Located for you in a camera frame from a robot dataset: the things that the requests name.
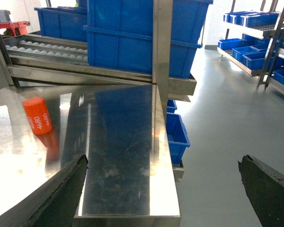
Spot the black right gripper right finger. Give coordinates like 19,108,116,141
238,155,284,227

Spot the steel roller rack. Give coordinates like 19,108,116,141
0,0,197,103

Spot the orange cylindrical capacitor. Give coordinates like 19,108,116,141
22,97,53,135

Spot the blue bin on roller rack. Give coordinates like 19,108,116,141
34,7,87,42

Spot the large blue plastic bin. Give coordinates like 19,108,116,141
83,0,213,79

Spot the red metal frame table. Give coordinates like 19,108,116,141
0,21,31,36

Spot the blue bin under table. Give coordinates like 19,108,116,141
166,113,190,165

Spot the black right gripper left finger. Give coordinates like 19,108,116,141
18,154,89,227

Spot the steel shelf with blue bins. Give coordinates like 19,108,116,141
217,0,284,95

